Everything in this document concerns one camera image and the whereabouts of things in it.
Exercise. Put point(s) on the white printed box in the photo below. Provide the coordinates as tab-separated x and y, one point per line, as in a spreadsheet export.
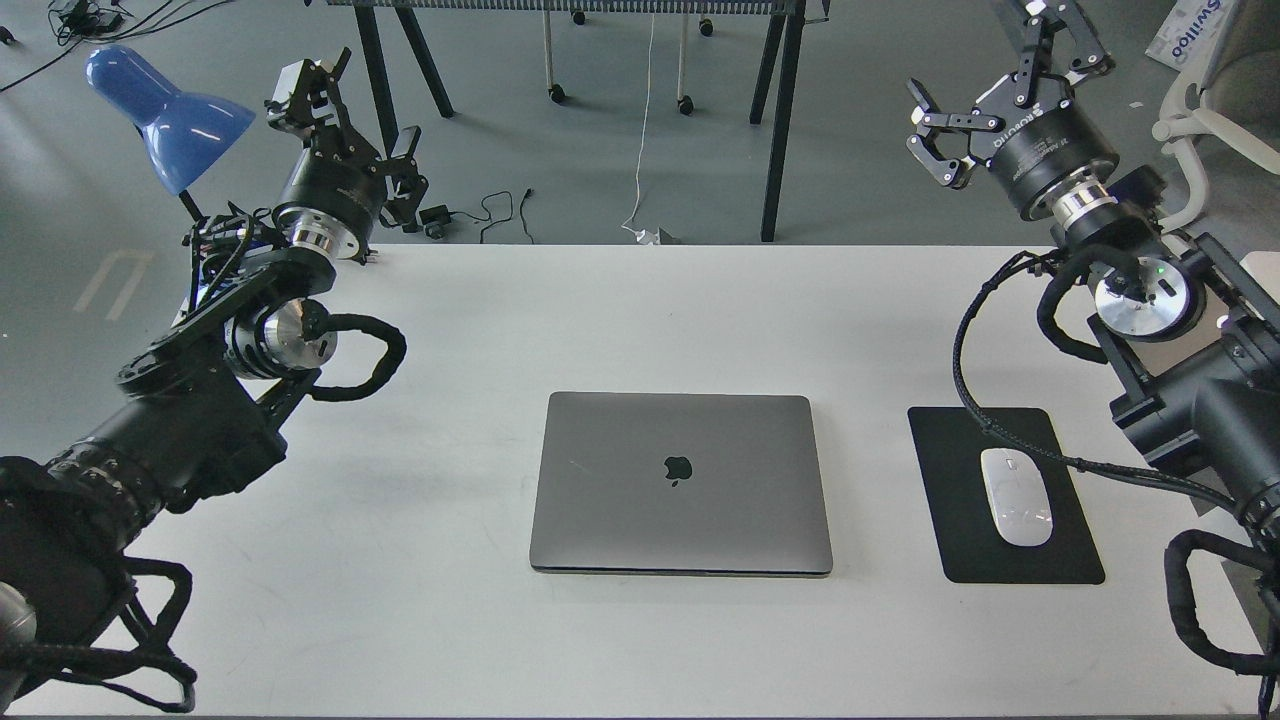
1189	28

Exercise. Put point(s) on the white rolling cart legs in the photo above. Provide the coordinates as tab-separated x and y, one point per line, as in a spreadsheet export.
684	103

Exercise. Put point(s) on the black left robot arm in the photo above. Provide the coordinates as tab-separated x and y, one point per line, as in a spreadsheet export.
206	402

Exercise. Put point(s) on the black mouse pad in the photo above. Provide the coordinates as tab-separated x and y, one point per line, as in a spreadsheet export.
948	443

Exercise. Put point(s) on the black background table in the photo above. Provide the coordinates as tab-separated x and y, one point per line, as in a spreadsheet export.
756	57

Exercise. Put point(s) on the white office chair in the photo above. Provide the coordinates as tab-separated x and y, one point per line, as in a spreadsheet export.
1225	100

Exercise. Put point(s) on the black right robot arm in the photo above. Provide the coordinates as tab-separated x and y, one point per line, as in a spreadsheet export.
1189	332

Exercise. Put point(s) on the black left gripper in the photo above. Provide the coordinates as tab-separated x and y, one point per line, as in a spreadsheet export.
330	202

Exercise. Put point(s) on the blue desk lamp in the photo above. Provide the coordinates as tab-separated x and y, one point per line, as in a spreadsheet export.
184	133

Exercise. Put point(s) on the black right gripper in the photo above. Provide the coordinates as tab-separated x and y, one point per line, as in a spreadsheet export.
1050	150

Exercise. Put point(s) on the grey laptop computer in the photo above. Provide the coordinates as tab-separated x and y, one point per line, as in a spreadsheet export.
713	485

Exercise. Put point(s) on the white computer mouse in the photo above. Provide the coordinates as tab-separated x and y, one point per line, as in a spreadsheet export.
1016	496

